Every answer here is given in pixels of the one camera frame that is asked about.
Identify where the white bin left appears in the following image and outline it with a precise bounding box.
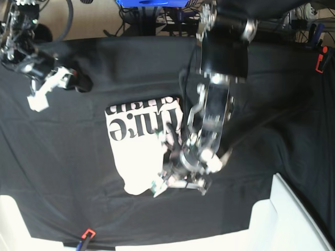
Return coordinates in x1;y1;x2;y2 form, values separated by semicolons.
1;195;64;250

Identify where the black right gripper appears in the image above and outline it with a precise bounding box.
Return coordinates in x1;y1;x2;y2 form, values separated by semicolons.
1;50;93;112

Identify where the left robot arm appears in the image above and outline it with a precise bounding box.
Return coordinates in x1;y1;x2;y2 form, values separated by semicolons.
151;2;334;200

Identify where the black table cloth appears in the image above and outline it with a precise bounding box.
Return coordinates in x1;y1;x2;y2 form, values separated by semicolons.
1;37;334;248

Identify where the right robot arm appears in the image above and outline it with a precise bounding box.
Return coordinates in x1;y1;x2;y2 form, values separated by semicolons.
1;1;93;112

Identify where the orange blue clamp bottom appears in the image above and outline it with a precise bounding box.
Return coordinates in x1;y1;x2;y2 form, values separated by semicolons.
76;229;96;251

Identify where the white bin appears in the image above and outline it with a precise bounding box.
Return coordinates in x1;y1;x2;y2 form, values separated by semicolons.
1;195;64;250
245;173;335;251

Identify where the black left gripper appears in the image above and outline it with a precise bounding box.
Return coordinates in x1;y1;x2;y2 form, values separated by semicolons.
150;125;232;198

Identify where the orange black clamp right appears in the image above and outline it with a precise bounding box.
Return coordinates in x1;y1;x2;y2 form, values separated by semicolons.
315;46;328;73

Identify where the blue clamp handle right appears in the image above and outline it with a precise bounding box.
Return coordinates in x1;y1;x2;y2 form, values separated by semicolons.
309;24;325;47

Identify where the pink T-shirt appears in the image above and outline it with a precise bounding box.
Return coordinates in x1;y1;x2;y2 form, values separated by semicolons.
105;97;183;196

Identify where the black power strip with cables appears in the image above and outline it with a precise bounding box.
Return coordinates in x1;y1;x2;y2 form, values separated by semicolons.
157;10;205;29

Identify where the white bin right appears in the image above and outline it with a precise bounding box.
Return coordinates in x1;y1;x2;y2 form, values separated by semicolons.
245;173;335;251

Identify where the blue box with hole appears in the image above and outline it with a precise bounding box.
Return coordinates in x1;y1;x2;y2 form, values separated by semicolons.
116;0;188;7

